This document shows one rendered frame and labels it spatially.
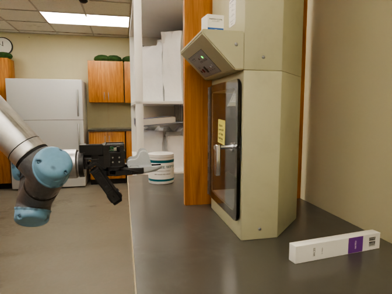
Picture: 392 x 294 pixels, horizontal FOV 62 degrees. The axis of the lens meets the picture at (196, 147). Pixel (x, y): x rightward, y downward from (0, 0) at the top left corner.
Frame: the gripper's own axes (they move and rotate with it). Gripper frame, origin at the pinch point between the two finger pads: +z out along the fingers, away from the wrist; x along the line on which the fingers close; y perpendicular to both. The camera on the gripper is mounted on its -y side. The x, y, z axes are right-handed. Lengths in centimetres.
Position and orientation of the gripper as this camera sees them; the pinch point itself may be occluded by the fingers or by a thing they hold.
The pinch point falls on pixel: (156, 168)
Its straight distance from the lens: 90.6
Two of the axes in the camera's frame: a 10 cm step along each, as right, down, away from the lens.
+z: 9.7, -0.3, 2.2
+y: 0.0, -9.9, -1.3
